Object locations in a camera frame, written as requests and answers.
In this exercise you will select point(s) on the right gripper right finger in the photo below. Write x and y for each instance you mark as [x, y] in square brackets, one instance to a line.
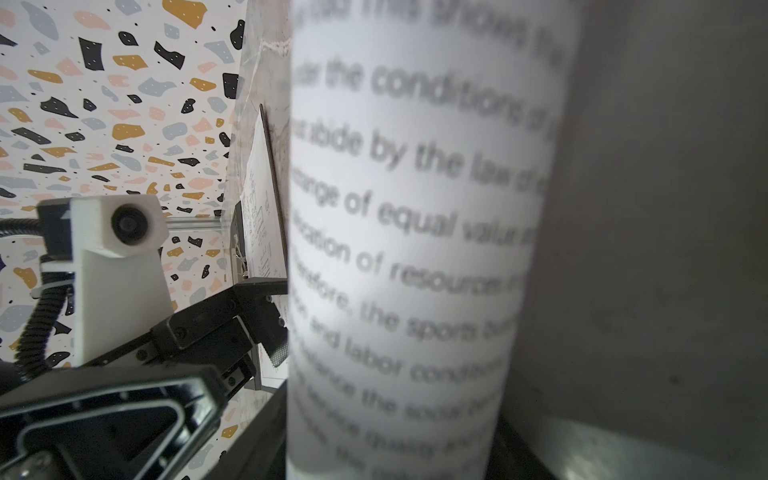
[512, 459]

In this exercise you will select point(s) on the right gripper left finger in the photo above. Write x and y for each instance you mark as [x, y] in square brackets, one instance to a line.
[142, 422]

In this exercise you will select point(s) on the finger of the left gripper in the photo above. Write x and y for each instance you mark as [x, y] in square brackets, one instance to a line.
[220, 331]

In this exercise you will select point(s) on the technical drawing paper sheet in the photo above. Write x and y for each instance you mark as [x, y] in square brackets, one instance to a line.
[261, 212]

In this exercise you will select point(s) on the text printed paper sheet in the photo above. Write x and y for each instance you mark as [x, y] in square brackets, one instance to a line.
[423, 136]

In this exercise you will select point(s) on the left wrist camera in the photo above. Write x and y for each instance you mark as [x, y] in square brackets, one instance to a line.
[110, 245]

